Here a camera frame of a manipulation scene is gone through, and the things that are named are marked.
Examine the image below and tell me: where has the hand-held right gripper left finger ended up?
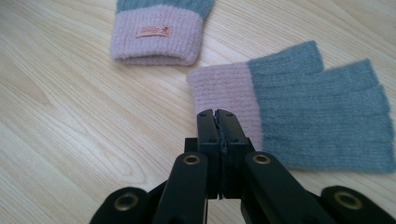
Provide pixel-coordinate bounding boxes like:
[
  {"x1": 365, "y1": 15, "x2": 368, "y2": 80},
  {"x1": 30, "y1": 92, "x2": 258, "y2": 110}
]
[{"x1": 196, "y1": 108, "x2": 223, "y2": 200}]

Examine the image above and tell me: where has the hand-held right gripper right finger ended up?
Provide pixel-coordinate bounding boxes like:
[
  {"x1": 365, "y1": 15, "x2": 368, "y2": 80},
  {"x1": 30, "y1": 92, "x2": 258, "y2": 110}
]
[{"x1": 216, "y1": 108, "x2": 252, "y2": 200}]

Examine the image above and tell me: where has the pink grey knit glove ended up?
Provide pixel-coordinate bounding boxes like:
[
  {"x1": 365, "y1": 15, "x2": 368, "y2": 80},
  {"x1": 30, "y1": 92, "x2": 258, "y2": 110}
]
[{"x1": 186, "y1": 40, "x2": 396, "y2": 174}]

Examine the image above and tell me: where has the pink grey glove with label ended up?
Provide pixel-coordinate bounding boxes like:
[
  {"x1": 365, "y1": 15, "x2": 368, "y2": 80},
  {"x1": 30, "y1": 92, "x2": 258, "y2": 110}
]
[{"x1": 110, "y1": 0, "x2": 216, "y2": 66}]

